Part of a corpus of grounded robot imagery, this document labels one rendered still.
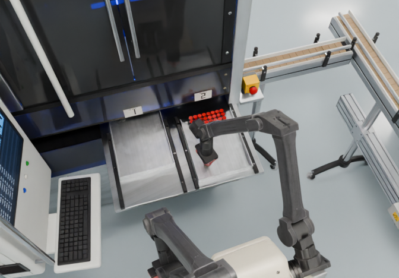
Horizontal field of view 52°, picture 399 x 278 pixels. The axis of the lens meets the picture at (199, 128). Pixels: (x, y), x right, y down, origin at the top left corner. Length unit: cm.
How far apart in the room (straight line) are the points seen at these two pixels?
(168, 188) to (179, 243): 76
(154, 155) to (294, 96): 164
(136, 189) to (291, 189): 80
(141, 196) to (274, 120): 81
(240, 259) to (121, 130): 102
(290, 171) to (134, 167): 85
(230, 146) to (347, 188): 124
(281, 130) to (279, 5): 282
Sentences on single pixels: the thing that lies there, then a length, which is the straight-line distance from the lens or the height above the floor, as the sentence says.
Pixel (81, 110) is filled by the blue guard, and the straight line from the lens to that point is 186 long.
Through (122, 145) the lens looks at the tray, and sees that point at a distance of 200.
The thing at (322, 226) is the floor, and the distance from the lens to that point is 283.
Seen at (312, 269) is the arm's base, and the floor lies 122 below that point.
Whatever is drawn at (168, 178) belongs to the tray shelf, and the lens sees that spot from 189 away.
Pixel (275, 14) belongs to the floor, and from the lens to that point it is 390.
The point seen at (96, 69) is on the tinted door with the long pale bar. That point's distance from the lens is 168.
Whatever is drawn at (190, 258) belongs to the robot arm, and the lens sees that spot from 106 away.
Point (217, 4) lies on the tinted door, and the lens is 158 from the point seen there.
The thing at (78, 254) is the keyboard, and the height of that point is 83.
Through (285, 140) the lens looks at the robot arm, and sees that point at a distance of 128.
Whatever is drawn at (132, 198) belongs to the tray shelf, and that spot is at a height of 88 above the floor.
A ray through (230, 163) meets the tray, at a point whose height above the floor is 88.
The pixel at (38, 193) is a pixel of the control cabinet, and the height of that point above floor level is 95.
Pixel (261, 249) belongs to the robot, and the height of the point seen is 135.
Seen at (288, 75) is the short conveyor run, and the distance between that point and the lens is 226.
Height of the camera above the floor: 258
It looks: 58 degrees down
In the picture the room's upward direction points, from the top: 1 degrees counter-clockwise
